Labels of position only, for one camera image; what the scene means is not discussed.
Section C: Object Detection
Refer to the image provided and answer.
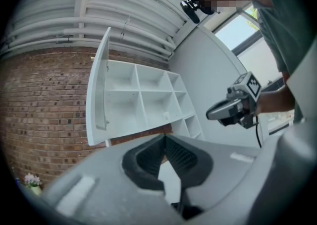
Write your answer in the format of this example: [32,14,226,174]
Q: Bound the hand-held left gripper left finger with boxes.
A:
[41,133,186,225]

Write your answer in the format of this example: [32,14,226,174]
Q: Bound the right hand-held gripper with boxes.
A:
[206,71,263,129]

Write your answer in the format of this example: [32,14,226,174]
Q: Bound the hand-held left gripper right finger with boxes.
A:
[164,119,317,225]

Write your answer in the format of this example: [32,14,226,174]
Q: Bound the person's right forearm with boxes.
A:
[257,85,297,115]

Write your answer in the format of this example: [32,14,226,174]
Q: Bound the white desk with hutch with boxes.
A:
[85,27,206,148]

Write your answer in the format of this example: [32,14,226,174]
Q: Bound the person's right hand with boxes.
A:
[243,94,263,117]

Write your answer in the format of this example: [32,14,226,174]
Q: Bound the black framed window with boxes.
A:
[214,3,297,135]

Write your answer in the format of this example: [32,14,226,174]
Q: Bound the potted pale flowers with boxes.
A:
[23,172,43,197]

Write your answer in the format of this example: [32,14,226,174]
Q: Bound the white ribbed glass cabinet door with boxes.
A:
[85,27,112,147]

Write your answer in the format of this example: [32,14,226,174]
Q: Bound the person's green shirt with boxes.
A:
[252,0,317,124]

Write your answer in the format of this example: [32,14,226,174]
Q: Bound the row of white ceiling pipes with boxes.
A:
[0,0,190,61]

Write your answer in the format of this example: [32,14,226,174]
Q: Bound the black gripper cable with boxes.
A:
[254,116,263,148]

